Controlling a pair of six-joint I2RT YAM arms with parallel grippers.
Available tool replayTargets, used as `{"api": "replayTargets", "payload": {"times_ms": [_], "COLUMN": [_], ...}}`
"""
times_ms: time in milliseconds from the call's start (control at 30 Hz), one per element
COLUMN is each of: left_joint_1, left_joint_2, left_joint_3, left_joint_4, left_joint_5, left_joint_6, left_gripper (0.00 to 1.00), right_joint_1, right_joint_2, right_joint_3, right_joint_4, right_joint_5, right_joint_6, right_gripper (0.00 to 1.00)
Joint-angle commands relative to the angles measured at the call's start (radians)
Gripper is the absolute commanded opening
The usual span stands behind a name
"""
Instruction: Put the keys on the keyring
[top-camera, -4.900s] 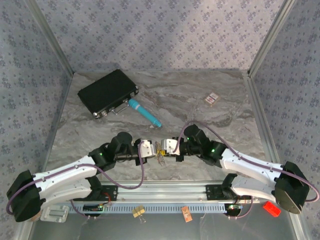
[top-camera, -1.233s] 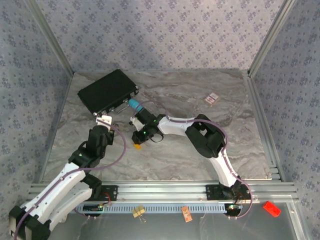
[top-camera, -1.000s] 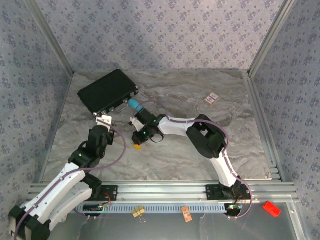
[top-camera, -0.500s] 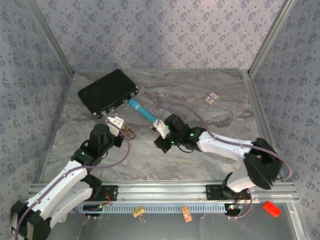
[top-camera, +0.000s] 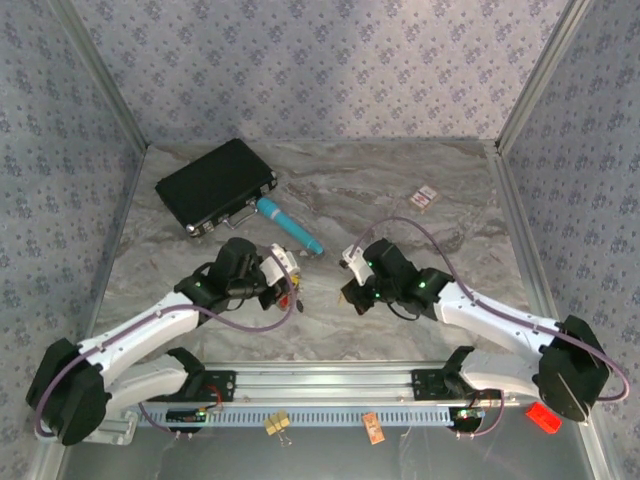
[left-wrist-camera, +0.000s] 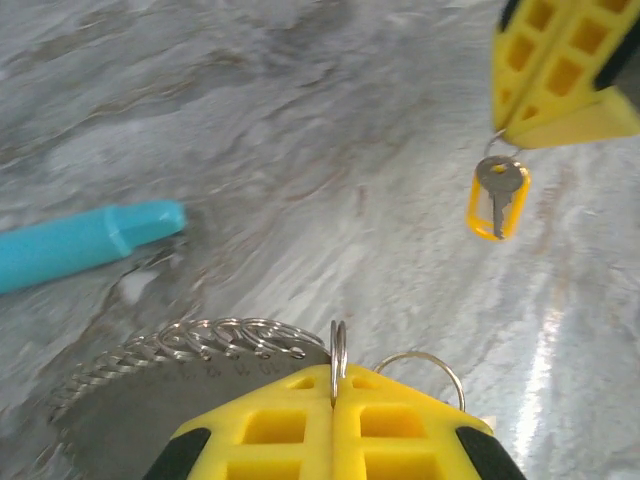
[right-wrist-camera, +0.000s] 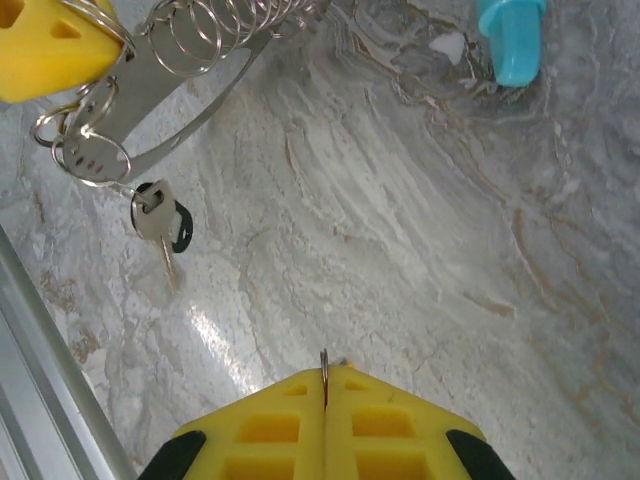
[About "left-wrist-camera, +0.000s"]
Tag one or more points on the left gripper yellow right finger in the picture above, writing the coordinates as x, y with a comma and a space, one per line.
400, 430

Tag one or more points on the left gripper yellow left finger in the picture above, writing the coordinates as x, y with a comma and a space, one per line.
260, 430

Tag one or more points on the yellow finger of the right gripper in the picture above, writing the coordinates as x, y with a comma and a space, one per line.
520, 50
590, 100

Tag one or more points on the metal key holder plate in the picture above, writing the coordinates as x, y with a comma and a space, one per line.
140, 415

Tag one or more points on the silver key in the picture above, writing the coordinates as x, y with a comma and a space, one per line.
500, 186

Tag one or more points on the key with yellow tag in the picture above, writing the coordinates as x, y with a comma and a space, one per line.
472, 215

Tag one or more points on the teal marker pen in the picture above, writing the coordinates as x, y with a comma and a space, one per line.
65, 245

